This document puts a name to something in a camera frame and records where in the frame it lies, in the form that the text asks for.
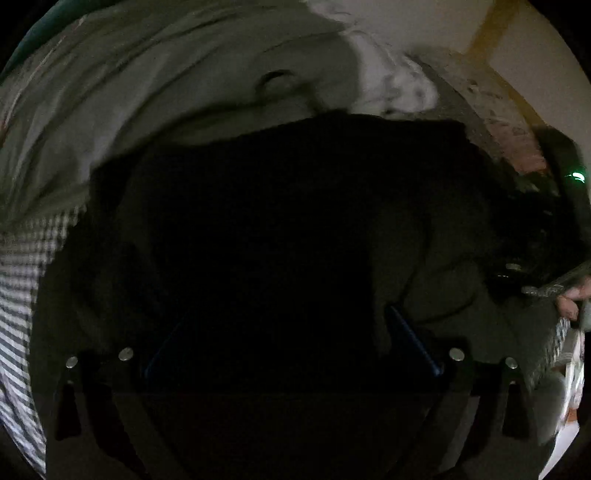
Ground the black garment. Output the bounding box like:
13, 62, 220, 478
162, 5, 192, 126
30, 114, 558, 479

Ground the checkered black white bedsheet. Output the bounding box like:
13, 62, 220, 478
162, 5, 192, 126
0, 206, 86, 476

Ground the wooden bunk bed frame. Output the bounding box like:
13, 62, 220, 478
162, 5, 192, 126
413, 1, 548, 175

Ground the grey folded garment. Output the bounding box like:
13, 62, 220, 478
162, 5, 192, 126
1, 1, 360, 227

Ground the person's right hand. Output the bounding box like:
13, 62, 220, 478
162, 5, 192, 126
556, 283, 590, 321

